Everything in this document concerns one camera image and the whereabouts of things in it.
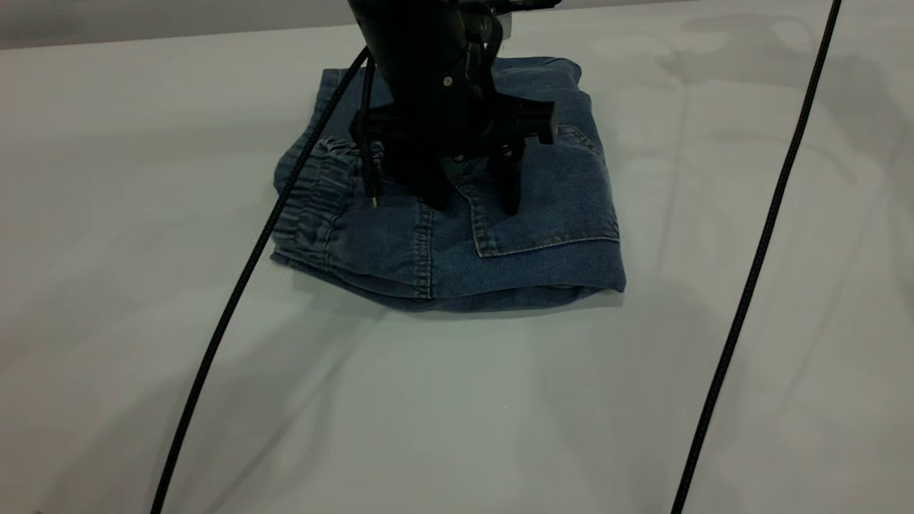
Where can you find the blue denim shorts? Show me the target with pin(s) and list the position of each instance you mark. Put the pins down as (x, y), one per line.
(543, 235)

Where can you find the left robot arm silver black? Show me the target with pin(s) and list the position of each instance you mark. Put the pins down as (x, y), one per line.
(414, 36)

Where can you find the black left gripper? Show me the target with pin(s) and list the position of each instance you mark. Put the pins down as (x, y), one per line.
(457, 121)

